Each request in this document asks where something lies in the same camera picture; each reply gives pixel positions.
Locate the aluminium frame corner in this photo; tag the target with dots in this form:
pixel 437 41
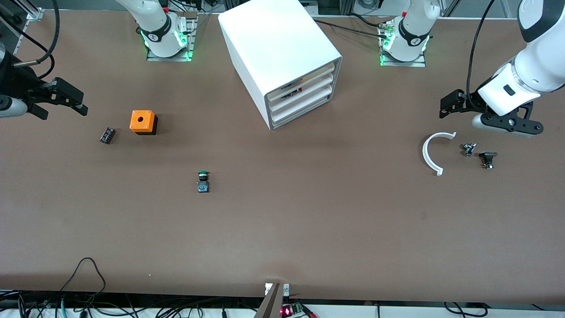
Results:
pixel 271 304

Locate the circuit board with red light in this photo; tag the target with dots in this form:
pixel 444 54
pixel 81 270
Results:
pixel 289 310

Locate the aluminium frame profile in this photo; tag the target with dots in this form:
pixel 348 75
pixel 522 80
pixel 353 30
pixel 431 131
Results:
pixel 33 13

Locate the green push button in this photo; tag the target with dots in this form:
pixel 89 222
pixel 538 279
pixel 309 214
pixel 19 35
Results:
pixel 203 183

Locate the black left camera bracket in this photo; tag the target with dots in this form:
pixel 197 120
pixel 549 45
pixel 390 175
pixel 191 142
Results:
pixel 514 123

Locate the right arm aluminium base plate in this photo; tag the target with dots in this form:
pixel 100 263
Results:
pixel 170 58

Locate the left arm aluminium base plate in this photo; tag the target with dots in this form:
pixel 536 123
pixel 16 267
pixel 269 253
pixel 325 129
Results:
pixel 404 64

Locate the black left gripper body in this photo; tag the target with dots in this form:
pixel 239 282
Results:
pixel 471 100

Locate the white plastic drawer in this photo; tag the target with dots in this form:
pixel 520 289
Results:
pixel 295 108
pixel 318 88
pixel 318 77

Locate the small black terminal block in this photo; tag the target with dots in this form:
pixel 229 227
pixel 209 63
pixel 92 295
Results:
pixel 107 135

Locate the metal pipe fitting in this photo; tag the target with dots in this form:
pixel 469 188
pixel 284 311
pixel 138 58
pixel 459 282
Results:
pixel 468 149

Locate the white drawer cabinet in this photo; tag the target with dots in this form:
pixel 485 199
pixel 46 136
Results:
pixel 273 39

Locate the small black switch part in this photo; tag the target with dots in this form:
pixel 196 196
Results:
pixel 487 158

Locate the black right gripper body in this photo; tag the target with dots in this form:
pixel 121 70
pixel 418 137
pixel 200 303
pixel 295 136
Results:
pixel 20 84

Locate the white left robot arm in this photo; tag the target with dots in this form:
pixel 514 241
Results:
pixel 540 53

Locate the orange box with hole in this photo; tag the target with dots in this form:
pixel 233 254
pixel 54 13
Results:
pixel 142 120

